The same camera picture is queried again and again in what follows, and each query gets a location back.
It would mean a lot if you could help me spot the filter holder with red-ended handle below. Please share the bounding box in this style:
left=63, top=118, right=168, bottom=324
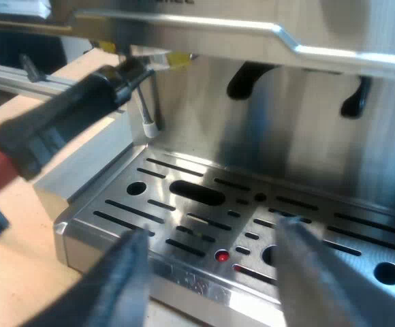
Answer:
left=0, top=57, right=155, bottom=213

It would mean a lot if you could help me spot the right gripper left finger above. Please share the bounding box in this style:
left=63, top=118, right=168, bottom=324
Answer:
left=30, top=227, right=151, bottom=327

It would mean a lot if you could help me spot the aluminium rail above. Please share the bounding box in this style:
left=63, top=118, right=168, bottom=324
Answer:
left=0, top=61, right=78, bottom=102

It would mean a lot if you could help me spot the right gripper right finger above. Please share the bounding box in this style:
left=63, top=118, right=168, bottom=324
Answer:
left=271, top=214, right=370, bottom=327

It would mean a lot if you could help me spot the steel espresso machine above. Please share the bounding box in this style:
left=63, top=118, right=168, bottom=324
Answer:
left=54, top=0, right=395, bottom=327

